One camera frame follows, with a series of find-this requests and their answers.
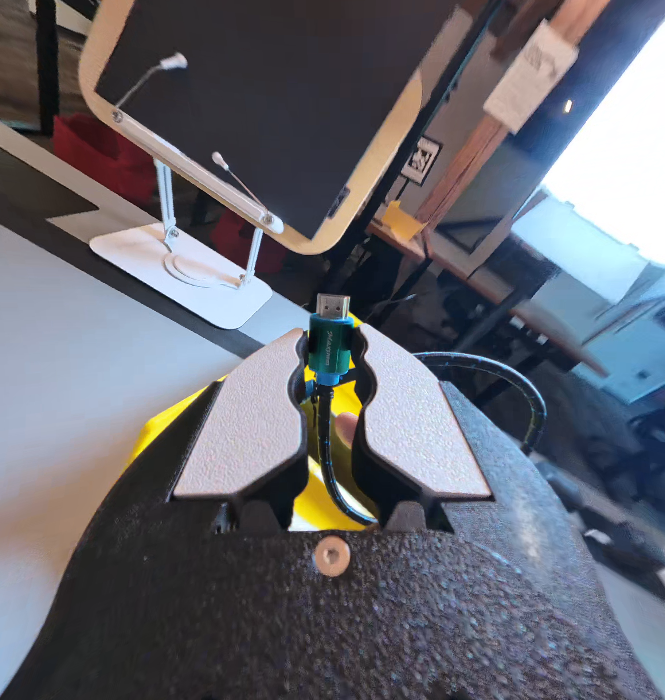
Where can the wooden beam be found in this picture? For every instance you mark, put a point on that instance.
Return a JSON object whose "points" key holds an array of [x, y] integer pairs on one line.
{"points": [[496, 142]]}

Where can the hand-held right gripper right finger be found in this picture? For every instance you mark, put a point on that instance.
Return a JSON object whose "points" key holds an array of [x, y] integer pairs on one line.
{"points": [[420, 427]]}

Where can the yellow plastic bin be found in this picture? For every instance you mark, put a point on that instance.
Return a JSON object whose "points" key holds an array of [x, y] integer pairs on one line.
{"points": [[311, 498]]}

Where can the bright softbox light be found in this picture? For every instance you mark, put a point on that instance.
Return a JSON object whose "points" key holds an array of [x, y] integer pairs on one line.
{"points": [[628, 142]]}

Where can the white tipped pin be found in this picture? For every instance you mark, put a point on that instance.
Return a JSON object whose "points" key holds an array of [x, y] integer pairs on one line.
{"points": [[239, 184], [147, 77]]}

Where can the red chair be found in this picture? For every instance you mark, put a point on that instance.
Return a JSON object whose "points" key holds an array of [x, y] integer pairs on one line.
{"points": [[92, 153]]}

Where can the white paper label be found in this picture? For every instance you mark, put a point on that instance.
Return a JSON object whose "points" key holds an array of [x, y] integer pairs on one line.
{"points": [[529, 77]]}

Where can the black panel with wooden rim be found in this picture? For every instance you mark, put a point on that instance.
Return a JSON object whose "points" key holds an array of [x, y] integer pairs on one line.
{"points": [[267, 98]]}

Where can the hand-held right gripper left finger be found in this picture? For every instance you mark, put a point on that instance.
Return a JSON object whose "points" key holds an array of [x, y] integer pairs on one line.
{"points": [[245, 427]]}

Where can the white square marker tag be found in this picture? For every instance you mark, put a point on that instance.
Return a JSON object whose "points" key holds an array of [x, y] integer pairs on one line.
{"points": [[422, 160]]}

